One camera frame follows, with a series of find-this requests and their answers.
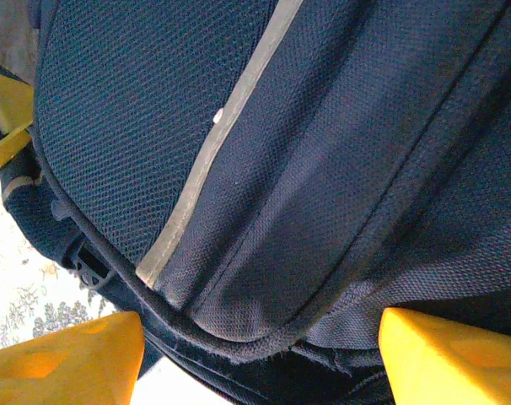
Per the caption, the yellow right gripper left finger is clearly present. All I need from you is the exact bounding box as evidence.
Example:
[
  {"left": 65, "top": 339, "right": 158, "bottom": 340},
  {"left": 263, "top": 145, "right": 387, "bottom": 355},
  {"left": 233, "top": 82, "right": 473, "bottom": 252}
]
[{"left": 0, "top": 310, "right": 145, "bottom": 405}]

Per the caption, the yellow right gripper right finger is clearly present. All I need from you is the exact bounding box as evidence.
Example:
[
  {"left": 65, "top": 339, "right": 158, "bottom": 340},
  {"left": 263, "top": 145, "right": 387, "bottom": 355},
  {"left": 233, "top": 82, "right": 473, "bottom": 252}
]
[{"left": 379, "top": 306, "right": 511, "bottom": 405}]

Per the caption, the navy blue backpack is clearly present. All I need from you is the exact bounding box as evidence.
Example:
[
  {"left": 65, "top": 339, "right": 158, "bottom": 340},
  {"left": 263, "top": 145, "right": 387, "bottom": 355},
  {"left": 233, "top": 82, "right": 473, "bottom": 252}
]
[{"left": 0, "top": 0, "right": 511, "bottom": 405}]

